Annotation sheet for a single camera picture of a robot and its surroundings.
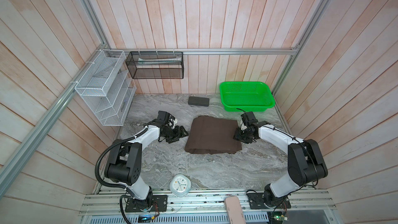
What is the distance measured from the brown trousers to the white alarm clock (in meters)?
0.16

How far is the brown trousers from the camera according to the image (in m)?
0.88

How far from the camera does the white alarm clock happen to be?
761 millimetres
